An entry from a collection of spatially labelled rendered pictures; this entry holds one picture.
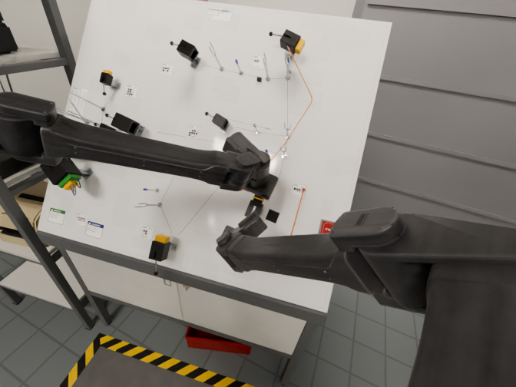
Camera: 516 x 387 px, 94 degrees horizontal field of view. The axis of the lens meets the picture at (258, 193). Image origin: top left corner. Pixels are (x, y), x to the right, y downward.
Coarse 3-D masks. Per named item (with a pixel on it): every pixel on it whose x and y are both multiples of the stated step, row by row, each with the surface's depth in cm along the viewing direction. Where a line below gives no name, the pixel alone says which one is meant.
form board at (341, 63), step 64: (128, 0) 97; (192, 0) 93; (128, 64) 96; (320, 64) 85; (256, 128) 88; (320, 128) 85; (64, 192) 97; (128, 192) 94; (192, 192) 90; (320, 192) 84; (192, 256) 89
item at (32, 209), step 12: (24, 192) 119; (36, 192) 120; (24, 204) 113; (36, 204) 113; (0, 216) 110; (36, 216) 110; (0, 228) 112; (12, 228) 111; (36, 228) 110; (12, 240) 114; (24, 240) 112
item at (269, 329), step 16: (192, 288) 100; (192, 304) 108; (208, 304) 105; (224, 304) 101; (240, 304) 98; (192, 320) 118; (208, 320) 113; (224, 320) 109; (240, 320) 106; (256, 320) 102; (272, 320) 99; (288, 320) 96; (240, 336) 114; (256, 336) 110; (272, 336) 107; (288, 336) 103; (288, 352) 112
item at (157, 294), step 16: (80, 256) 109; (80, 272) 118; (96, 272) 114; (112, 272) 110; (128, 272) 106; (96, 288) 124; (112, 288) 119; (128, 288) 115; (144, 288) 111; (160, 288) 107; (176, 288) 104; (144, 304) 121; (160, 304) 116; (176, 304) 112
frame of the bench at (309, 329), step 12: (72, 264) 115; (84, 288) 127; (96, 300) 136; (120, 300) 126; (96, 312) 143; (144, 312) 126; (156, 312) 123; (108, 324) 151; (192, 324) 120; (312, 324) 93; (228, 336) 118; (300, 336) 101; (264, 348) 115; (300, 348) 106; (288, 360) 122; (288, 372) 124
